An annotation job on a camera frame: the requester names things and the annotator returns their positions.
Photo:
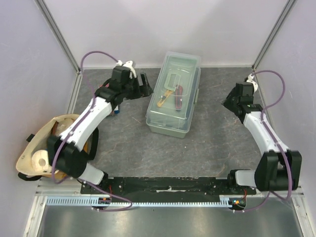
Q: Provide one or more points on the white paper roll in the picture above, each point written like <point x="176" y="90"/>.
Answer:
<point x="40" y="162"/>

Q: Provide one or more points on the translucent green tool box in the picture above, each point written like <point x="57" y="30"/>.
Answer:
<point x="177" y="69"/>

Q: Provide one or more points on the beige canvas tote bag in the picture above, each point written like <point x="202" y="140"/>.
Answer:
<point x="32" y="150"/>

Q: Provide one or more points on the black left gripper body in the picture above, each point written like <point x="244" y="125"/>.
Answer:
<point x="136" y="91"/>

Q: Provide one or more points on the blue white small box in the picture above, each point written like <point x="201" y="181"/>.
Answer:
<point x="116" y="110"/>

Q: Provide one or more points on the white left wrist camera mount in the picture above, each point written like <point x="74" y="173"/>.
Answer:
<point x="128" y="64"/>

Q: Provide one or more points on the aluminium frame post left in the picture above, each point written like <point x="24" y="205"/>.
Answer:
<point x="57" y="33"/>

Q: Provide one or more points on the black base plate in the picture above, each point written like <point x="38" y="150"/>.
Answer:
<point x="212" y="185"/>

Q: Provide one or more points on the white plastic package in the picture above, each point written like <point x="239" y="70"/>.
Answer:
<point x="63" y="125"/>

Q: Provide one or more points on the red black utility knife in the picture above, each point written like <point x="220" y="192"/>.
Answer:
<point x="178" y="97"/>

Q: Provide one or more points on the aluminium frame post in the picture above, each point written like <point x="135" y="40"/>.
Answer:
<point x="57" y="33"/>
<point x="273" y="33"/>

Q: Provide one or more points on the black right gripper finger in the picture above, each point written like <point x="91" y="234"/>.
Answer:
<point x="226" y="102"/>
<point x="232" y="94"/>

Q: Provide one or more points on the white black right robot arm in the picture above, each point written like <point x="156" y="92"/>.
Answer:
<point x="279" y="167"/>

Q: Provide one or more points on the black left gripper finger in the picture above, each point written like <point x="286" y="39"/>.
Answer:
<point x="147" y="90"/>
<point x="144" y="79"/>

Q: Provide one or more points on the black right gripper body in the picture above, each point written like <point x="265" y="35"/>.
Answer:
<point x="232" y="100"/>

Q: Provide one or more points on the aluminium frame post right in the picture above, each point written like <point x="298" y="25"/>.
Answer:
<point x="273" y="33"/>

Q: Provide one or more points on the yellow utility knife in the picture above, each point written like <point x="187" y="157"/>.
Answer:
<point x="164" y="97"/>

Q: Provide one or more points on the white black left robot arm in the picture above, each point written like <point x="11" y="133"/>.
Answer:
<point x="109" y="95"/>

